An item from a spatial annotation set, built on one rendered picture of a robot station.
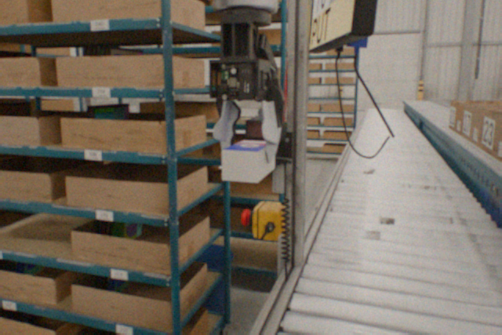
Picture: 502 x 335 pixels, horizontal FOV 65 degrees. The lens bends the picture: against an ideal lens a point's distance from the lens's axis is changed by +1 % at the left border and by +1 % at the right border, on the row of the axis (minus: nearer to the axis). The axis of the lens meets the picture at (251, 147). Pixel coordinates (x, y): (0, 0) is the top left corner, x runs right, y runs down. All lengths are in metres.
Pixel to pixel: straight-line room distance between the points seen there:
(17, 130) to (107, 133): 0.36
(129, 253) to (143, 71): 0.61
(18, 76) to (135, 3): 0.52
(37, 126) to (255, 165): 1.09
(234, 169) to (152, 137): 0.72
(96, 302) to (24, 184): 0.49
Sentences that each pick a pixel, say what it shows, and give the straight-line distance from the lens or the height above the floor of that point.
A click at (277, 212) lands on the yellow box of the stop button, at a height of 0.87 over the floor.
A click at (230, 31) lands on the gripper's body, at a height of 1.23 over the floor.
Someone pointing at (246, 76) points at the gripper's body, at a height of 1.17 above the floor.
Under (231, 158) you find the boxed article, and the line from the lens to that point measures 0.56.
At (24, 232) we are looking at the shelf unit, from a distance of 1.94.
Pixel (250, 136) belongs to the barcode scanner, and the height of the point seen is 1.05.
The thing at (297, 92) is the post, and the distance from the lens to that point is 0.85.
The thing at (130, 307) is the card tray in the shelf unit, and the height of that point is 0.40.
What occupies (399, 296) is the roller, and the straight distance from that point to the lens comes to 0.87.
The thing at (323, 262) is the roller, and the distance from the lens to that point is 0.98.
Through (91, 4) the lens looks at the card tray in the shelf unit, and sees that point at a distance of 1.39.
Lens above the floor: 1.16
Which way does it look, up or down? 9 degrees down
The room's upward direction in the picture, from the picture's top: straight up
